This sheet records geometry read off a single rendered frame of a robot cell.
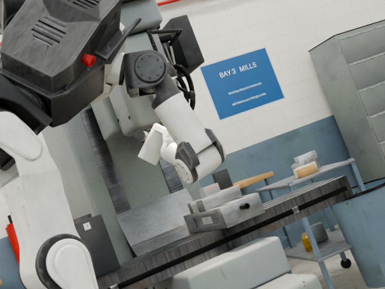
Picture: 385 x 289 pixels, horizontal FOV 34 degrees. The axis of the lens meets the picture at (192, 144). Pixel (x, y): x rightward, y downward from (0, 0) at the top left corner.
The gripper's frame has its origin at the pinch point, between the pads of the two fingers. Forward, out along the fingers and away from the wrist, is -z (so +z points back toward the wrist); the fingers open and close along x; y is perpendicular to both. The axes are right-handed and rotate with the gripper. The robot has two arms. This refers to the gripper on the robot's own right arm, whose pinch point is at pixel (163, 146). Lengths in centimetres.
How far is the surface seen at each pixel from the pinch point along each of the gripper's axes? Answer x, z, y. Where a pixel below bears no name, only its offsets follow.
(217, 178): -4, -394, 19
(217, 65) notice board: -47, -484, -100
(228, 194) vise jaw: -15.2, 2.1, 23.5
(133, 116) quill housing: 5.1, 11.3, -12.0
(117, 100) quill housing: 9.0, 4.7, -20.1
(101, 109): 17.5, -8.8, -21.4
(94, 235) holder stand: 29.7, 17.6, 20.3
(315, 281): -30, 31, 55
